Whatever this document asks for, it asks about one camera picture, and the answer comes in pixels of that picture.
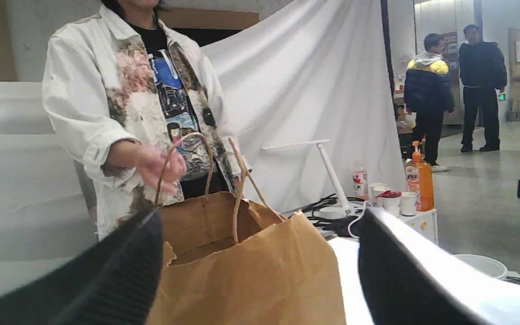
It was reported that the black cable bundle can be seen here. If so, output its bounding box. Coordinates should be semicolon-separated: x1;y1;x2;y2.
296;193;369;239

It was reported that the person's right hand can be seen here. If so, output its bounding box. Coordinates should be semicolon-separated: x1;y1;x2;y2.
135;144;186;194

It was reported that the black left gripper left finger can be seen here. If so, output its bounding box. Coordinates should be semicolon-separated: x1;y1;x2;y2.
0;210;163;325

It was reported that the white paper cup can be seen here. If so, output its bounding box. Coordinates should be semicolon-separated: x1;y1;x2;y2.
400;191;418;217

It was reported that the white bucket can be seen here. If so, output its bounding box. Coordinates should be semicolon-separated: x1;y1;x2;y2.
454;254;508;280

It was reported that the orange soap pump bottle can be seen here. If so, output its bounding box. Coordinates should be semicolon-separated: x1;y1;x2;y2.
404;141;435;212

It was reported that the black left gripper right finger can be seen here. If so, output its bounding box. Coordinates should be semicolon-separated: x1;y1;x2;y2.
358;209;482;325

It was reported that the brown paper bag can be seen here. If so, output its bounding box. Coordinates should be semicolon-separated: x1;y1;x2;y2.
116;132;347;325

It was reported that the red white can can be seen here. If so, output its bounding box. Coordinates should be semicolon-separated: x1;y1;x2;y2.
352;164;369;201

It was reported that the bystander in black clothes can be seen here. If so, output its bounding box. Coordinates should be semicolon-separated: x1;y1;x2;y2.
459;24;507;153

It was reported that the white side cabinet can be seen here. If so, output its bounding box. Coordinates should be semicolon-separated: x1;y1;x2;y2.
398;209;439;246

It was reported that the white cup with red contents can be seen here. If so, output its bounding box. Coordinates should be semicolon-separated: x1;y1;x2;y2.
377;190;402;216

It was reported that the white desk lamp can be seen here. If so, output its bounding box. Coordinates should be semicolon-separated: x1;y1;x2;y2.
262;139;355;220

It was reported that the person in white jacket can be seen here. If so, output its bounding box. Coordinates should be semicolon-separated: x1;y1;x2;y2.
42;0;241;239

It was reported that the white cable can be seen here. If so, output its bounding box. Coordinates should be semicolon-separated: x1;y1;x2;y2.
347;201;373;239

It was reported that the bystander in yellow navy jacket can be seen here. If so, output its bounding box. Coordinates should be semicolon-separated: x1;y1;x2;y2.
404;33;455;172

